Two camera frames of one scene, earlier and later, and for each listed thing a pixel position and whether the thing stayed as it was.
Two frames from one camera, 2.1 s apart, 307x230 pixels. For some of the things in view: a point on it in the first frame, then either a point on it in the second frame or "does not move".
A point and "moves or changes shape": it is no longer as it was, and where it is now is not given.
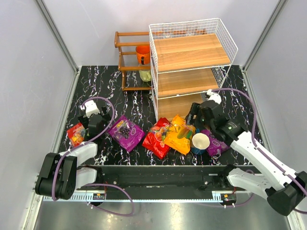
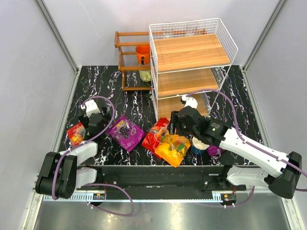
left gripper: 84,120 does not move
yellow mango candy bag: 179,135 moves or changes shape
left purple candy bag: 127,134 does not move
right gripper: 200,110 to 174,121
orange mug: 143,53 does not move
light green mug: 146,75 does not move
